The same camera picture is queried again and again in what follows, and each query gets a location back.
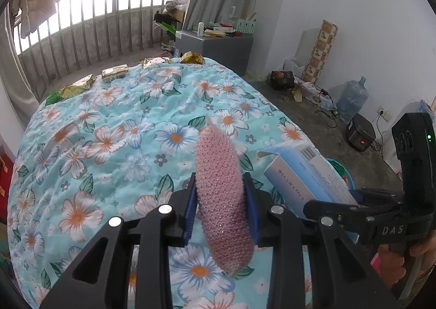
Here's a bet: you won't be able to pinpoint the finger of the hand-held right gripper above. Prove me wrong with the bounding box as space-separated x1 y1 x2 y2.
303 200 400 228
351 188 407 207

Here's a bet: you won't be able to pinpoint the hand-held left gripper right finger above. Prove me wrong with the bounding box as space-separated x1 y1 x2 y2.
243 173 402 309

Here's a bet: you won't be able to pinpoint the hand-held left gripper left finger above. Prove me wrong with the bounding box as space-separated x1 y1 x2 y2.
40 173 199 309

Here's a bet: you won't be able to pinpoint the pink foam net sleeve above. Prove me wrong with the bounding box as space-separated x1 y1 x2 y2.
194 116 256 277

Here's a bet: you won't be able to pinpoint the blue plastic basin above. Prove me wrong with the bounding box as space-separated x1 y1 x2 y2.
325 157 355 194

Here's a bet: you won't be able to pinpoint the blue white carton box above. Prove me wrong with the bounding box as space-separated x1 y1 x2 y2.
257 143 362 245

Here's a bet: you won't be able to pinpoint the person's right hand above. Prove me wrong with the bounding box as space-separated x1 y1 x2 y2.
377 230 436 288

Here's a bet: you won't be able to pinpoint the black rice cooker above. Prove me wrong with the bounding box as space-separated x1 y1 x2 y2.
346 114 377 153

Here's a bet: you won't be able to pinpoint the blue water jug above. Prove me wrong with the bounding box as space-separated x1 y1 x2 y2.
337 75 370 124

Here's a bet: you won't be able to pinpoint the floral turquoise blanket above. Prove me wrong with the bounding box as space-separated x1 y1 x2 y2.
7 57 375 309

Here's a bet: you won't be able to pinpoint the black box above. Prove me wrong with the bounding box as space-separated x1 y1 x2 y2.
271 70 295 90

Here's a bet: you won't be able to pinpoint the tall patterned box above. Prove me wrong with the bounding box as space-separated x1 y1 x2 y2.
304 20 340 85

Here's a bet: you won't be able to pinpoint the white plastic bag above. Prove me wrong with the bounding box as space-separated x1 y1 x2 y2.
284 57 308 78

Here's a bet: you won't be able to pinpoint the pink yellow wrapper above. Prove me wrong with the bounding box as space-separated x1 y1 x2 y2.
142 56 171 70

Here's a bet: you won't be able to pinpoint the gold yellow wrapper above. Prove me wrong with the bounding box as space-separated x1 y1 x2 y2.
180 52 205 65

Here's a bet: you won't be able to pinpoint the gold foil wrapper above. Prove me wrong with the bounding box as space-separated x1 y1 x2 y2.
101 64 129 83

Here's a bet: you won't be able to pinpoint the grey cabinet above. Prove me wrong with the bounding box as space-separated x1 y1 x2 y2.
175 29 255 76

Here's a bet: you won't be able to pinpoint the yellow green wrapper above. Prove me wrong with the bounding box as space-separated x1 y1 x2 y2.
60 74 96 98

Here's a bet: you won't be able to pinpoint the green plastic basket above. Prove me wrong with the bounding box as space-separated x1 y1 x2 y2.
235 17 256 35

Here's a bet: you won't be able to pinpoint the red gift bag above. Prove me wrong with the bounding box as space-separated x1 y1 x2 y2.
0 155 15 194

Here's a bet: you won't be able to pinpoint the pile of clothes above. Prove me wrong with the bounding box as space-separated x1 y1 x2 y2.
163 0 192 13

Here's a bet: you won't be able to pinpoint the black cable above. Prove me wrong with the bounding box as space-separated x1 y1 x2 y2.
315 89 342 130

